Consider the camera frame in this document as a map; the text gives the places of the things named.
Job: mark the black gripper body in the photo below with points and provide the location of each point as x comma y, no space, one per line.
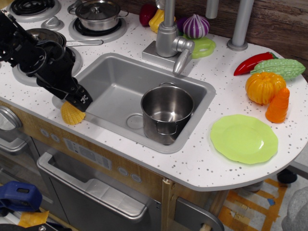
52,66

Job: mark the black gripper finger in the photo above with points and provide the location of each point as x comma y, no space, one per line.
76,102
85,96

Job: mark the yellow toy corn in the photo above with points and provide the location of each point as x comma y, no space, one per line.
71,115

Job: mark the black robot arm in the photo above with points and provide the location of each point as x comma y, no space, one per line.
16,45

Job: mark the lidded steel pot rear burner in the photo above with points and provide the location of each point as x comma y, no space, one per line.
98,15

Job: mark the grey toy sink basin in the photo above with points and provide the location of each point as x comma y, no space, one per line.
117,83

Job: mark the steel pot in sink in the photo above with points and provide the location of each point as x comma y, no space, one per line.
166,110

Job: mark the front stove burner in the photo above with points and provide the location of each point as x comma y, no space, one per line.
31,81

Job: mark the stove burner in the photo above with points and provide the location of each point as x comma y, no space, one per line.
31,81
29,11
81,34

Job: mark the lidded steel saucepan front burner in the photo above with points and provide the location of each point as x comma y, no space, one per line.
41,34

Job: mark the rear right stove burner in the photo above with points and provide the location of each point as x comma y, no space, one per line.
81,34

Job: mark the grey stove knob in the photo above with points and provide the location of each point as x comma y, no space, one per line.
53,23

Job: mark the rear left stove burner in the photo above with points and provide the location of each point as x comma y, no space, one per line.
29,11

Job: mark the silver toy faucet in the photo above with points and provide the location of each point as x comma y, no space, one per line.
169,49

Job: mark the yellow toy bell pepper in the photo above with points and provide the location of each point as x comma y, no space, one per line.
157,19

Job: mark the grey dishwasher door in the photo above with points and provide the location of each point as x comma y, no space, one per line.
93,201

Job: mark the dark red toy vegetable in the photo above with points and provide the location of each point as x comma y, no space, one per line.
147,12

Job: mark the blue clamp tool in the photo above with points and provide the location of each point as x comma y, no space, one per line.
18,196

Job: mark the purple striped toy onion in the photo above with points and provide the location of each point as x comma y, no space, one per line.
196,27

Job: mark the green toy slice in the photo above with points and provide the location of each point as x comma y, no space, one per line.
203,47

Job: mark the grey support pole middle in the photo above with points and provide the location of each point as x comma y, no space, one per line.
212,9

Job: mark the grey support pole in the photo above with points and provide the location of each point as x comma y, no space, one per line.
212,9
238,41

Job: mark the grey support pole right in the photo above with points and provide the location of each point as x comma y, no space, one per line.
238,41

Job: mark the green plastic plate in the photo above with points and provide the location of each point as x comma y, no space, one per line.
244,139

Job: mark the red toy chili pepper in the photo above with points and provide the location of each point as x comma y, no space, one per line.
249,64

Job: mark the orange toy pumpkin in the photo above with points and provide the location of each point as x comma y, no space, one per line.
262,87

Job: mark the orange toy carrot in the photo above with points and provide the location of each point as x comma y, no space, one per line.
278,107

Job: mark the green toy bitter gourd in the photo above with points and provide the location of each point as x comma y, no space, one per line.
287,68

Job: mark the black caster wheel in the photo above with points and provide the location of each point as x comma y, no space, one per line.
286,176

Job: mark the grey cabinet door handle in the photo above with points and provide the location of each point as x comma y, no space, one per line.
194,217

